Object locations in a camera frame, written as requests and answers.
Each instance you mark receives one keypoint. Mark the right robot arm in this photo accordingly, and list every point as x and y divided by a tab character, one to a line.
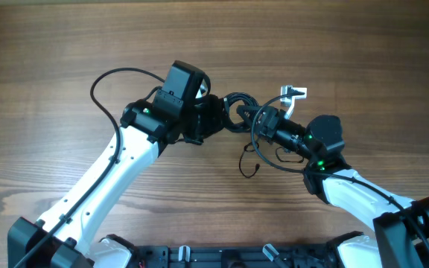
400	224

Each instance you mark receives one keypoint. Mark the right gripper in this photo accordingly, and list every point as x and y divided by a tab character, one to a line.
269	125

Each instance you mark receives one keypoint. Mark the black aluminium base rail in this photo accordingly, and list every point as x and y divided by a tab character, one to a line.
269	255

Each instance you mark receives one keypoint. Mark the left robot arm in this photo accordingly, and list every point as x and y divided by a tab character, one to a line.
181	109

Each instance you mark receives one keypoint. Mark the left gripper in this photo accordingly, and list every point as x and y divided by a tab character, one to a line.
216	122

